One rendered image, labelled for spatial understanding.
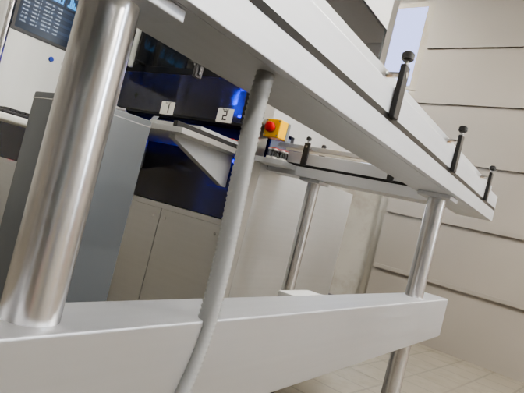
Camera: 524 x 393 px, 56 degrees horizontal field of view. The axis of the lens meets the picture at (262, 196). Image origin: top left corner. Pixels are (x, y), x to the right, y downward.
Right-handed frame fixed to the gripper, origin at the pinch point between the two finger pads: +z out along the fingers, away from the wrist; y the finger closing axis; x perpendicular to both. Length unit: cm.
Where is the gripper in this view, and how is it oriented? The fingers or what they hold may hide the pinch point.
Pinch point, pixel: (197, 72)
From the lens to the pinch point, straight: 183.9
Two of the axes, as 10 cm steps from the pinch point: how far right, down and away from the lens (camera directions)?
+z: -2.4, 9.7, -0.2
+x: -5.4, -1.5, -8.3
